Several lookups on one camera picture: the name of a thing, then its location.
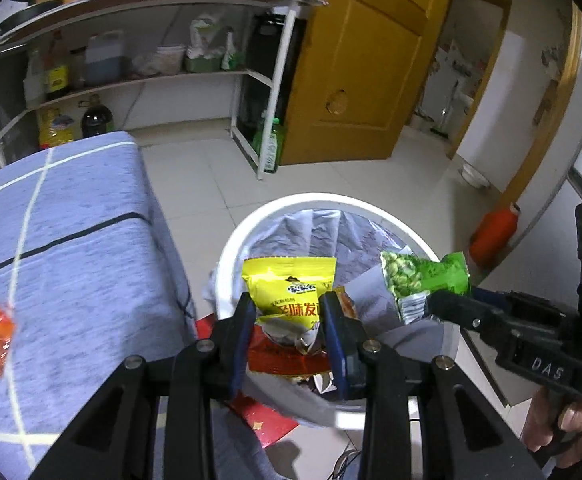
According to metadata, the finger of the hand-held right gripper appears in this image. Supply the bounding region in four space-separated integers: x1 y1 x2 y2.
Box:
423 290 510 341
472 287 527 313

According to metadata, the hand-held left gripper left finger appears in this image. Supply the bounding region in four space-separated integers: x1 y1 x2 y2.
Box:
26 291 258 480

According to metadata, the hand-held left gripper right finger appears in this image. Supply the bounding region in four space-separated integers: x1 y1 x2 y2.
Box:
318 291 546 480

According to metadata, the green pea snack packet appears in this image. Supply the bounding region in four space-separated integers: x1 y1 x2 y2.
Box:
380 251 472 325

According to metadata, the bright yellow snack packet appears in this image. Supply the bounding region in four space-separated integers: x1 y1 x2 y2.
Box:
241 256 338 357

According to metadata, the white round trash bin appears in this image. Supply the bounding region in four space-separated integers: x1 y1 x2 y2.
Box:
206 192 460 429

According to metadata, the red snack packet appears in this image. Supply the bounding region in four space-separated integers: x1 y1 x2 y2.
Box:
248 330 332 377

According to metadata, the orange thermos bottle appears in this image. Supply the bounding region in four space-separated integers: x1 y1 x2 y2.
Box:
469 202 522 267

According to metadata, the clear plastic bin liner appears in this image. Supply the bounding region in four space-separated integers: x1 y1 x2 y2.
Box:
209 207 452 391

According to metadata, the white bowl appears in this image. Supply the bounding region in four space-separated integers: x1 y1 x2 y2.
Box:
460 164 490 190

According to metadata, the blue checked blanket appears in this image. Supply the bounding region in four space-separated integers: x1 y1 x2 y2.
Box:
0 131 278 480

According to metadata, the green plastic bottle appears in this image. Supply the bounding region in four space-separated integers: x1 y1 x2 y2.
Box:
252 110 286 174

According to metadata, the white metal kitchen rack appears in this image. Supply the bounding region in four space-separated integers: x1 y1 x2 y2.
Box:
0 0 330 181

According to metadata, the black cabinet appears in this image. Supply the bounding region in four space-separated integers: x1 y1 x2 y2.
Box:
236 14 308 166

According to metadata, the yellow wooden door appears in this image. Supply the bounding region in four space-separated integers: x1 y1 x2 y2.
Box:
281 0 460 166

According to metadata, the dark oil bottle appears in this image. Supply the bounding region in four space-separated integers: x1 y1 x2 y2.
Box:
81 94 116 139

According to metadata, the yellow oil bottle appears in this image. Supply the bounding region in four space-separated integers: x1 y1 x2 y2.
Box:
37 107 77 150

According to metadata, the white plastic container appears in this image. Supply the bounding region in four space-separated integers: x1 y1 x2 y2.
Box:
156 45 187 75

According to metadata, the white and green plastic bag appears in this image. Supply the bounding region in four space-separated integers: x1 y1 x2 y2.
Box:
187 14 244 74

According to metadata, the white plastic jug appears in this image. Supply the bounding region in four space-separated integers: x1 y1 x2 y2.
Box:
85 30 126 86

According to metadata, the dark sauce bottle yellow label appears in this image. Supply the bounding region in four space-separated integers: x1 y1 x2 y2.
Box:
45 30 70 101

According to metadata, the black frying pan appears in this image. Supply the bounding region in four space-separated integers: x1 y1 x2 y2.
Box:
0 0 64 27

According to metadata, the black cable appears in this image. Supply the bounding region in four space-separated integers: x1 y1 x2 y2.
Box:
333 450 367 480

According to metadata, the wooden door frame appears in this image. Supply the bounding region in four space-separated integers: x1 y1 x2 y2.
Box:
446 0 514 161

